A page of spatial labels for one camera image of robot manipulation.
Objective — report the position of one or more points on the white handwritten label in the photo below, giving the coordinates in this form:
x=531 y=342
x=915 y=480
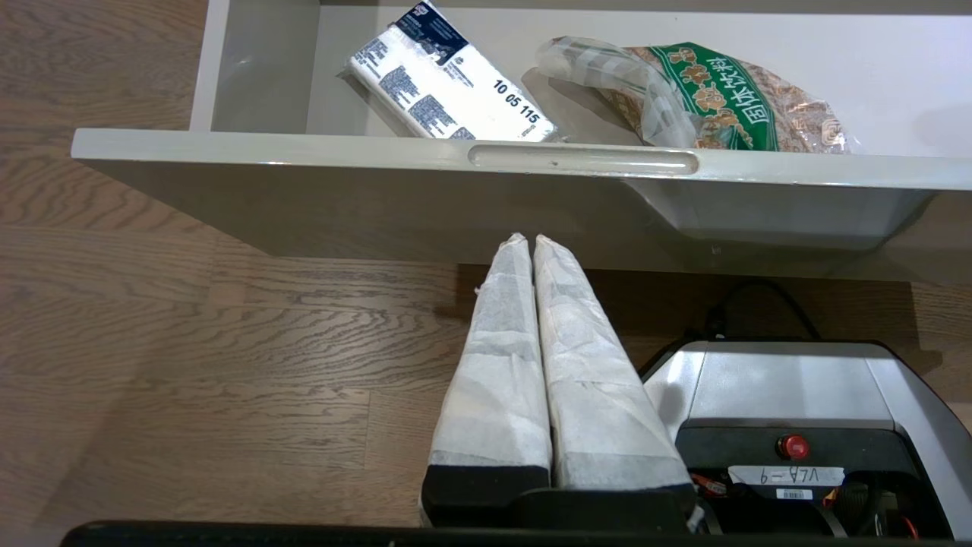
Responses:
x=786 y=475

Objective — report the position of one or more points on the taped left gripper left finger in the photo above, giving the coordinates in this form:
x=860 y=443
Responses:
x=497 y=395

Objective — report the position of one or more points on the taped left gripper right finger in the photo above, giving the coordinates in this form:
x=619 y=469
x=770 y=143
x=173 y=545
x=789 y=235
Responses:
x=600 y=410

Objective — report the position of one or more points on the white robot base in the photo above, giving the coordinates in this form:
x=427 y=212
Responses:
x=790 y=380

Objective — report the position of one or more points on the small barcode sticker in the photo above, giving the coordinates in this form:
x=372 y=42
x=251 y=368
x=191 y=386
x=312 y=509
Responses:
x=794 y=494

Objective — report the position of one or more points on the white cabinet drawer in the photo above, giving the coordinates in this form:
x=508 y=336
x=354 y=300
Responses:
x=342 y=205

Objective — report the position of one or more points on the white blue tissue pack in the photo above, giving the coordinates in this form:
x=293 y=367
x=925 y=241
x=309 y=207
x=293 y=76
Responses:
x=456 y=83

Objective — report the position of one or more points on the green label snack bag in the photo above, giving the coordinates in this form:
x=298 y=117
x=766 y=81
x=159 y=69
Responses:
x=721 y=99

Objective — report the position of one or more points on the red emergency stop button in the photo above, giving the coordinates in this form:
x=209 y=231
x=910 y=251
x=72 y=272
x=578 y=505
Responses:
x=793 y=447

